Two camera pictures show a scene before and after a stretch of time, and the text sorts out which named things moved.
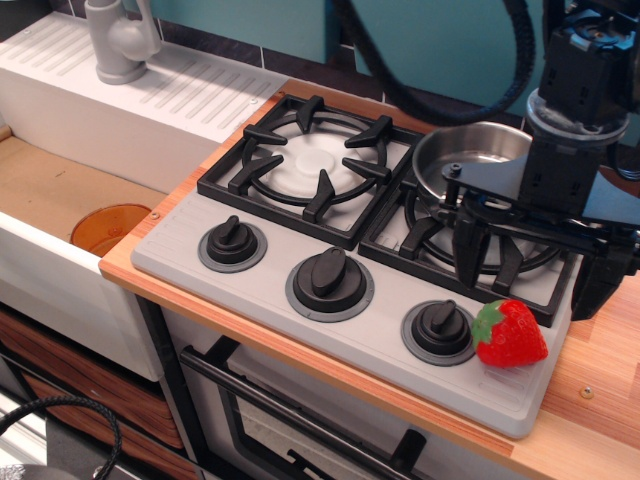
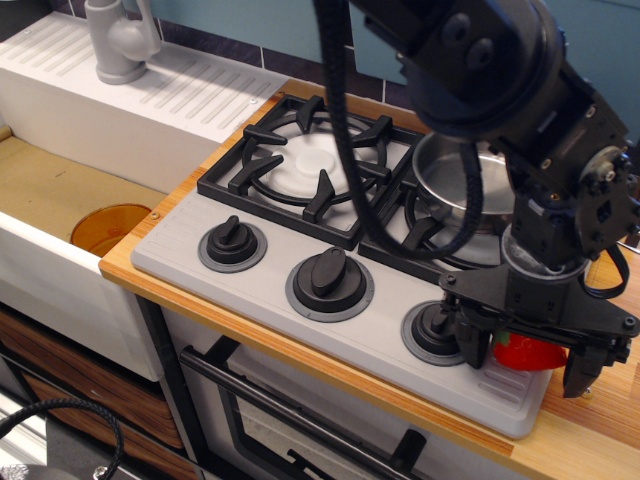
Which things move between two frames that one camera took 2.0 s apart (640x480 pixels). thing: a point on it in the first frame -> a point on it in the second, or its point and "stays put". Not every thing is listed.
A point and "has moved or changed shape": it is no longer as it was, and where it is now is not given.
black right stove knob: (439, 333) stays put
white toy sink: (72, 143) stays put
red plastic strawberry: (506, 335) has moved or changed shape
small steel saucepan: (464, 144) stays put
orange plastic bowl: (104, 228) stays put
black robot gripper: (555, 191) -> (536, 293)
